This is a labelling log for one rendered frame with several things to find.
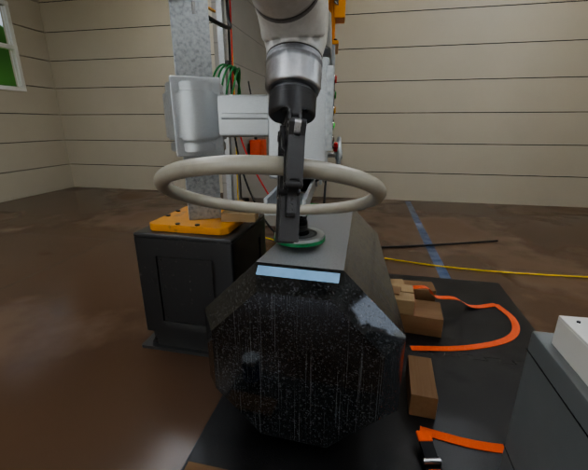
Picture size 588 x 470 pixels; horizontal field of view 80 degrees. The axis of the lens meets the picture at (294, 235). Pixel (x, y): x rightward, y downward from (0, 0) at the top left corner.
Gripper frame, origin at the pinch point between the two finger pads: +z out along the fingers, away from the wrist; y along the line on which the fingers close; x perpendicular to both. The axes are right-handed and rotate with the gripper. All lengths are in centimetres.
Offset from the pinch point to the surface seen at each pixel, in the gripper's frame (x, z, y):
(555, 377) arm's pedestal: -67, 30, 19
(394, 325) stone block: -50, 28, 68
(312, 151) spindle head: -18, -35, 70
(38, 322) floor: 141, 56, 220
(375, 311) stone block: -43, 23, 67
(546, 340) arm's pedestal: -71, 23, 25
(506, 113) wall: -406, -246, 427
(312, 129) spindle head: -17, -42, 67
